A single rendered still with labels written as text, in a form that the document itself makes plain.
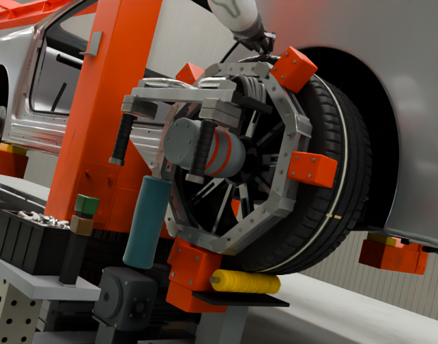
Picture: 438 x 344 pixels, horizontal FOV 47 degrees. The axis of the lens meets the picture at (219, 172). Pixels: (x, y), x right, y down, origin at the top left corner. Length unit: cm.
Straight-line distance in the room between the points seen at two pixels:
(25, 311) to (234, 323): 60
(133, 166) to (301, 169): 79
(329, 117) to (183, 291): 62
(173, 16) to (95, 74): 806
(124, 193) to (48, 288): 72
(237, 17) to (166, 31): 855
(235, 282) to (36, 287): 52
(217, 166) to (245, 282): 33
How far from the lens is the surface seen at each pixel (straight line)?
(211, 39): 882
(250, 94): 124
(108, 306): 174
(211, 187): 159
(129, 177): 185
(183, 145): 134
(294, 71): 135
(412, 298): 606
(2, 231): 139
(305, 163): 124
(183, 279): 146
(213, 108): 118
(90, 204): 119
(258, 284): 147
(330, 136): 133
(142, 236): 145
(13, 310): 141
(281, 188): 127
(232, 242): 135
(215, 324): 159
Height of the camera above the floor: 73
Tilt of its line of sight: 3 degrees up
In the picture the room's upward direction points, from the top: 14 degrees clockwise
